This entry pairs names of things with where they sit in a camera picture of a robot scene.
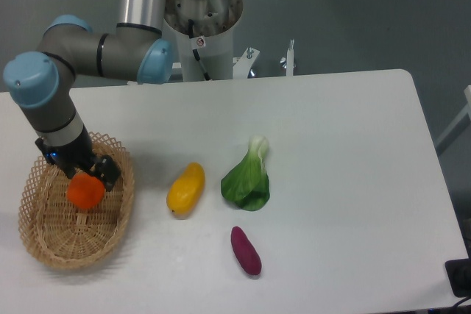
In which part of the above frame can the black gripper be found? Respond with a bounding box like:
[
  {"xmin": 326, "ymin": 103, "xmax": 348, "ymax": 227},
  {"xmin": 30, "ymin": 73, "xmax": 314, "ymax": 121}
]
[{"xmin": 35, "ymin": 125, "xmax": 121, "ymax": 192}]

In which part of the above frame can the orange fruit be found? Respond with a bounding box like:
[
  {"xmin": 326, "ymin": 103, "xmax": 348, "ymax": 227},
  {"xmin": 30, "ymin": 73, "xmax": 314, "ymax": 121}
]
[{"xmin": 66, "ymin": 174, "xmax": 105, "ymax": 210}]

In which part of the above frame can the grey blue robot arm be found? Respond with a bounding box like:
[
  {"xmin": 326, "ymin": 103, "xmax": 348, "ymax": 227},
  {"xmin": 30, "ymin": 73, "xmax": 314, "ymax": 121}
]
[{"xmin": 3, "ymin": 0, "xmax": 173, "ymax": 190}]

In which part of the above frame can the woven wicker basket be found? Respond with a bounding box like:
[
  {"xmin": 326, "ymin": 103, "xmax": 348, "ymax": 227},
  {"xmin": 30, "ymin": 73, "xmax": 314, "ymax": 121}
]
[{"xmin": 18, "ymin": 132, "xmax": 135, "ymax": 270}]

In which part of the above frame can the yellow mango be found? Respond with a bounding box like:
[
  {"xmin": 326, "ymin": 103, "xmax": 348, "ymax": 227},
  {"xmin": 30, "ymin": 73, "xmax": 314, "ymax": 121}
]
[{"xmin": 166, "ymin": 163, "xmax": 205, "ymax": 216}]

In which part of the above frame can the green bok choy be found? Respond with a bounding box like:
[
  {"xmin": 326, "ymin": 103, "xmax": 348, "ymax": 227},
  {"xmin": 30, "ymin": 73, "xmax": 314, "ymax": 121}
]
[{"xmin": 220, "ymin": 135, "xmax": 270, "ymax": 212}]

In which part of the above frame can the purple sweet potato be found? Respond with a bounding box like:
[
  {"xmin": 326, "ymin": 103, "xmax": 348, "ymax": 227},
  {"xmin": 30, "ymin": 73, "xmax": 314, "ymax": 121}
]
[{"xmin": 230, "ymin": 226, "xmax": 262, "ymax": 276}]

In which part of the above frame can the black device at edge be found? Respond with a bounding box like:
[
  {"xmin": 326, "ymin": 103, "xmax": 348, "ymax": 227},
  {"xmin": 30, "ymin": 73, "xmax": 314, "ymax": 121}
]
[{"xmin": 445, "ymin": 258, "xmax": 470, "ymax": 298}]

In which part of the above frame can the black cable on pedestal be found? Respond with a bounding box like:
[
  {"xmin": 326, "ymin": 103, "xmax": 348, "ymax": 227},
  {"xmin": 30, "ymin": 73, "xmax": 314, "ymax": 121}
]
[{"xmin": 188, "ymin": 18, "xmax": 212, "ymax": 82}]

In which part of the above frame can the white metal base frame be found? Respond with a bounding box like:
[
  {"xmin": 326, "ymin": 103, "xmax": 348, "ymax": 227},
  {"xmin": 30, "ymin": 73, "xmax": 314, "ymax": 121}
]
[{"xmin": 233, "ymin": 39, "xmax": 297, "ymax": 79}]

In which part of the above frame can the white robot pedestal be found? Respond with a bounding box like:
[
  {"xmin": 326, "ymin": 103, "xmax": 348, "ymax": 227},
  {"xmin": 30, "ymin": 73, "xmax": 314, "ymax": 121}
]
[{"xmin": 164, "ymin": 0, "xmax": 243, "ymax": 82}]

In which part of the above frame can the white frame at right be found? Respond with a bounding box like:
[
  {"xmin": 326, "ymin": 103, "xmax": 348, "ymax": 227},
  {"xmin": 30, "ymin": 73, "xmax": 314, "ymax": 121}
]
[{"xmin": 435, "ymin": 85, "xmax": 470, "ymax": 156}]

